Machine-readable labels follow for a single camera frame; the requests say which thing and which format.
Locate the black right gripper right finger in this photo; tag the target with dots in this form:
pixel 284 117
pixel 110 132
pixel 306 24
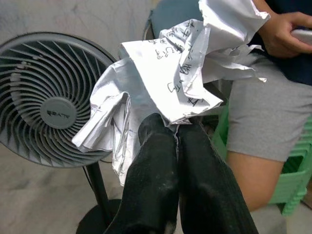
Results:
pixel 207 195

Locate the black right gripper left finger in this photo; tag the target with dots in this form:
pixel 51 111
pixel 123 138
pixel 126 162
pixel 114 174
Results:
pixel 151 182

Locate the white written paper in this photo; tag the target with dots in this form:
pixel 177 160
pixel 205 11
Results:
pixel 151 73

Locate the white phone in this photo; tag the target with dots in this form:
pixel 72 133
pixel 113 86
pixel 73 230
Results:
pixel 304 36

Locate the person's hand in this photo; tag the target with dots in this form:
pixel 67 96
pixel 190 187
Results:
pixel 275 36

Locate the person's bare leg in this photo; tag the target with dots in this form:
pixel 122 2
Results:
pixel 251 178

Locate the green plastic stool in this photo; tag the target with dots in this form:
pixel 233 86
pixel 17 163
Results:
pixel 295 185

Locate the grey shorts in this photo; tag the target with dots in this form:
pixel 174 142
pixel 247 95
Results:
pixel 263 109

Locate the dark blue shirt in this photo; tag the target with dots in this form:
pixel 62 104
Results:
pixel 299 68

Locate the dark teal round chair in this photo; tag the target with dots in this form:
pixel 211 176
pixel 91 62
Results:
pixel 170 14

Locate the grey pedestal fan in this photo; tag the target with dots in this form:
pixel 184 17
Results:
pixel 57 112

